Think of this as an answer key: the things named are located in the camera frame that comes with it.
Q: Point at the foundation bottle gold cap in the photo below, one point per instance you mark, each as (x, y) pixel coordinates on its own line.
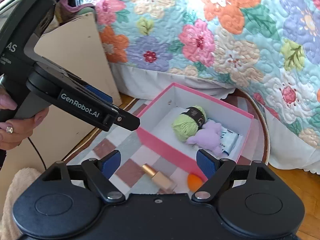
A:
(162, 181)

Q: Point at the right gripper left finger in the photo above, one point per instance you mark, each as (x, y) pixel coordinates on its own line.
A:
(98, 173)

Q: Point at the orange makeup sponge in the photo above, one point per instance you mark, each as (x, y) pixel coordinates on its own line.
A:
(194, 182)

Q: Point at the person's left hand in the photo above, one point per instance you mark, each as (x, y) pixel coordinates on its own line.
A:
(14, 131)

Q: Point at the checkered pastel rug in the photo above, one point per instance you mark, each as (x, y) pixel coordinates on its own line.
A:
(130, 178)

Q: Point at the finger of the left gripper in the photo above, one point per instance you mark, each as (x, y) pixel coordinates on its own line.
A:
(99, 93)
(126, 120)

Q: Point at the purple plush toy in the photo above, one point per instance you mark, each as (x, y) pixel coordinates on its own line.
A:
(208, 137)

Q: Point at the blue tissue pack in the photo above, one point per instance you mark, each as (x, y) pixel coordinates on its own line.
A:
(228, 140)

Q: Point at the pink storage box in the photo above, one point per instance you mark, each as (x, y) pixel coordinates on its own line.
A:
(155, 129)

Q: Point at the floral quilt bedspread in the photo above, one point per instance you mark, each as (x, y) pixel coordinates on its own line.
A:
(267, 48)

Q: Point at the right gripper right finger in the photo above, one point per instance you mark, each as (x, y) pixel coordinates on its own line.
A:
(218, 173)

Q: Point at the green yarn ball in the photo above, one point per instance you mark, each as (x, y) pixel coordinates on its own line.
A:
(189, 122)

